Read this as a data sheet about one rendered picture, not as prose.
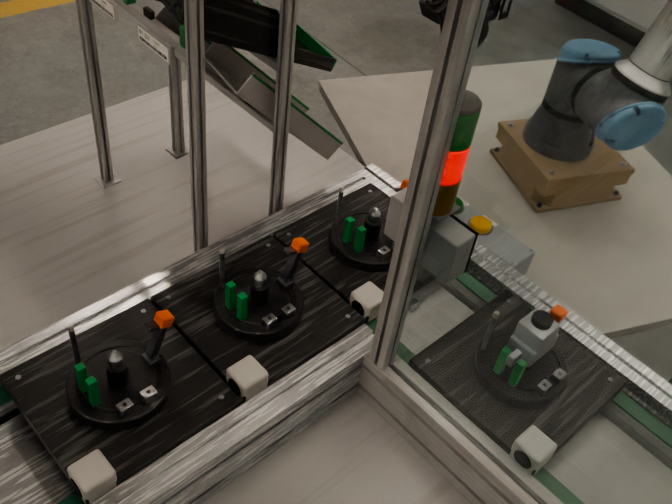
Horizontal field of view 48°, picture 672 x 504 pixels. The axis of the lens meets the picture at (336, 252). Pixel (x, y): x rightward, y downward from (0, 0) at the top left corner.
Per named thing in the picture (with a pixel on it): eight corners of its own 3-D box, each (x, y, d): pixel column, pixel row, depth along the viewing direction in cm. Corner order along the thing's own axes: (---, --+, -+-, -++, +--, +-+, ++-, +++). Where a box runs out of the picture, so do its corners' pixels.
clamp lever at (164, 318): (153, 349, 107) (167, 308, 104) (160, 358, 106) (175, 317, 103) (131, 355, 104) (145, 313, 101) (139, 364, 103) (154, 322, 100)
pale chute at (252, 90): (293, 123, 151) (308, 107, 151) (328, 160, 144) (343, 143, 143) (201, 55, 129) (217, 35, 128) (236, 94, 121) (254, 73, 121)
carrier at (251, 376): (269, 242, 132) (272, 187, 123) (364, 326, 120) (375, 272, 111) (150, 305, 119) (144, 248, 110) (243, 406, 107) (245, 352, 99)
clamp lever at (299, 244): (285, 275, 120) (302, 236, 117) (293, 282, 119) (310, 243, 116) (269, 278, 117) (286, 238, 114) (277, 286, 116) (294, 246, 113)
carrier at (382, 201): (369, 190, 145) (378, 137, 136) (462, 261, 133) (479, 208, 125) (271, 241, 132) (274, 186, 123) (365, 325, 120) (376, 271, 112)
